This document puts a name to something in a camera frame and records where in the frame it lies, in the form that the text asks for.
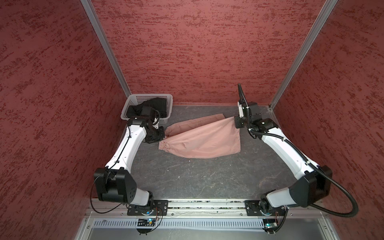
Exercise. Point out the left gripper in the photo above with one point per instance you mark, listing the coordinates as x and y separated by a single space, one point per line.
159 138

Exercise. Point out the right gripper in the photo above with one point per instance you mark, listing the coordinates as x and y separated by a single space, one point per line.
238 124

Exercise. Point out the pink shorts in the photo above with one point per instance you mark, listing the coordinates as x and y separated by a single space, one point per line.
202 138

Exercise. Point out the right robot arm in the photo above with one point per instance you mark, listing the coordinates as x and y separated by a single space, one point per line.
310 186

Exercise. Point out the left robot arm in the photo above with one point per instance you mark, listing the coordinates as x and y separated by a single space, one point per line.
114 182

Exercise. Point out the black shorts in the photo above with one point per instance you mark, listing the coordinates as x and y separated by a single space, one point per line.
158 104

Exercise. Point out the white plastic basket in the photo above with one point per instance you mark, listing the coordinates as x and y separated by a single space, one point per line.
136 99

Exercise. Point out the left circuit board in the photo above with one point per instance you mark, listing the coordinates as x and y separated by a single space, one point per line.
146 223

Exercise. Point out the circuit board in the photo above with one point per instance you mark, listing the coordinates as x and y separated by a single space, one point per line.
270 224
146 223

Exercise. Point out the right circuit board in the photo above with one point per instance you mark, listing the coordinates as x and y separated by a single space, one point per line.
270 224

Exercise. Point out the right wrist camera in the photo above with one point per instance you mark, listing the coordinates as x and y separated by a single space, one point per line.
241 110

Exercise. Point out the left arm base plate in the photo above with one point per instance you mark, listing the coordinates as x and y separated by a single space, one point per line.
160 207

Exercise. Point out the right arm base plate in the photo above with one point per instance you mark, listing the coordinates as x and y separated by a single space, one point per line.
253 207

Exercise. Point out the slotted white cable duct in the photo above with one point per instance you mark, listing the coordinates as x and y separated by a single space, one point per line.
195 224

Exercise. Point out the right aluminium corner post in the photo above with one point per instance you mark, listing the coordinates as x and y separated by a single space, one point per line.
317 26

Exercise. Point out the aluminium corner post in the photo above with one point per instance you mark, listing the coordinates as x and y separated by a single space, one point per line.
97 26
317 26

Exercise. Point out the left aluminium corner post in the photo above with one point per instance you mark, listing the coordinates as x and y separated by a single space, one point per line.
97 26

